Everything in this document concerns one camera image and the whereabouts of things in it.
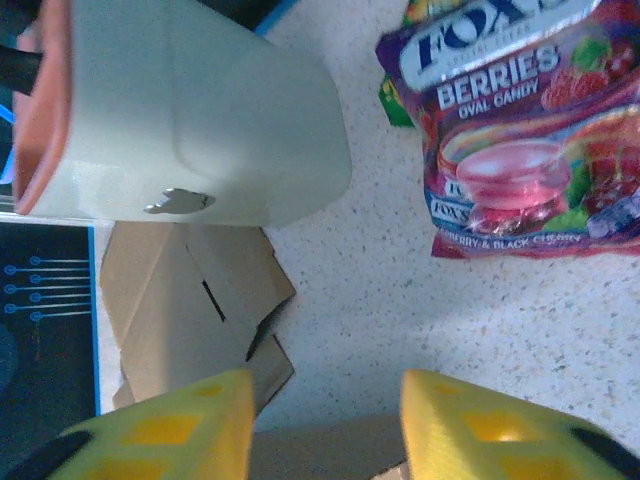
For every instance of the cream knife block orange top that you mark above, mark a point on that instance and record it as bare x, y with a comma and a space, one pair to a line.
200, 110

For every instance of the purple berries candy bag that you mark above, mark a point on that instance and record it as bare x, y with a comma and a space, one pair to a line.
525, 150

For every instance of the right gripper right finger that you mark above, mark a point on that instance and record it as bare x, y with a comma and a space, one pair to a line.
490, 435

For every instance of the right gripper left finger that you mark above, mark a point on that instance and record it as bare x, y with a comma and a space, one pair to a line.
175, 435

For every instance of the green yellow candy bag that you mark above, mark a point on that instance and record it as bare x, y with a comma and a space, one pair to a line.
397, 105

